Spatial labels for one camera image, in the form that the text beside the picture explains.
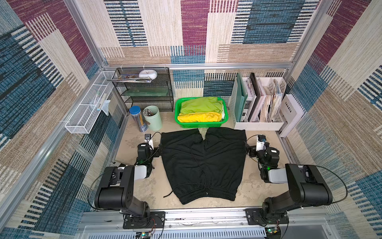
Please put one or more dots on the white box with text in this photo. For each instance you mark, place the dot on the white box with text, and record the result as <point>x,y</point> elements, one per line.
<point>291,112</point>

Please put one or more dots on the blue lid pencil jar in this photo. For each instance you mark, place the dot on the blue lid pencil jar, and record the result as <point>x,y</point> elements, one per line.
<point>137,115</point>

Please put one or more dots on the green plastic basket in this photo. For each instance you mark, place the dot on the green plastic basket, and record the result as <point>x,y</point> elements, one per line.
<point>200,124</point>

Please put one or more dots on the lime green folded cloth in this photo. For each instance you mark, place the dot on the lime green folded cloth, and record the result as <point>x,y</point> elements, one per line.
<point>202,105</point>

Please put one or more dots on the mint green cup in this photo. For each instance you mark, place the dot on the mint green cup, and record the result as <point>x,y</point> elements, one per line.
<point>153,118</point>

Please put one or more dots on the black shorts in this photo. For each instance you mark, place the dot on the black shorts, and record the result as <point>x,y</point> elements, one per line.
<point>204,166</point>

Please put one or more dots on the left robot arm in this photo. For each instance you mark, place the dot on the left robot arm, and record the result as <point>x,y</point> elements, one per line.
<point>116,188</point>

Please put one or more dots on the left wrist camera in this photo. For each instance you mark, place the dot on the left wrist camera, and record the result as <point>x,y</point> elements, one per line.
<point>149,140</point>

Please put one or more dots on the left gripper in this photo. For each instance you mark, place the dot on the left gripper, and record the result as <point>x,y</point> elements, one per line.
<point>153,152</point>

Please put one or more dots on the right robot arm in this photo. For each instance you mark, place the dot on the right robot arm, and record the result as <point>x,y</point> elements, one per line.
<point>306,187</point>

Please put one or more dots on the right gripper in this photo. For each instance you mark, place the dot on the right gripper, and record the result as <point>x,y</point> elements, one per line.
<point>252,152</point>

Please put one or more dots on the black wire shelf rack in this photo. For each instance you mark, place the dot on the black wire shelf rack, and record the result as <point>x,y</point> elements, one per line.
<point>136,91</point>

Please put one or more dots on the white round object on shelf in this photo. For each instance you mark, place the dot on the white round object on shelf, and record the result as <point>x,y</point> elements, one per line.
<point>148,74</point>

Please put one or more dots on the white wire wall basket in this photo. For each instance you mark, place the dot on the white wire wall basket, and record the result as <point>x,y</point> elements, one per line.
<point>91,105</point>

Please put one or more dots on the green folder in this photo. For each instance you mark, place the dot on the green folder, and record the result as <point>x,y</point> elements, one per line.
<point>241,97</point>

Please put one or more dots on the white file organizer box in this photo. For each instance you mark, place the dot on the white file organizer box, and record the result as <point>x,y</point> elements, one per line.
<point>262,107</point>

